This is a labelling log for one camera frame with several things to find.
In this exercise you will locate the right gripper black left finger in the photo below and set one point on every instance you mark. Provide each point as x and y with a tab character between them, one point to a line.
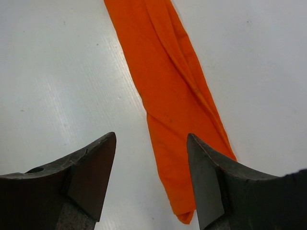
66	194

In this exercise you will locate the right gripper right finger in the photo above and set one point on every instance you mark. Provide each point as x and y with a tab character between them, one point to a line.
232	196

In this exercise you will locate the orange t-shirt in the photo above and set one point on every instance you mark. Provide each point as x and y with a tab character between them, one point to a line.
169	79

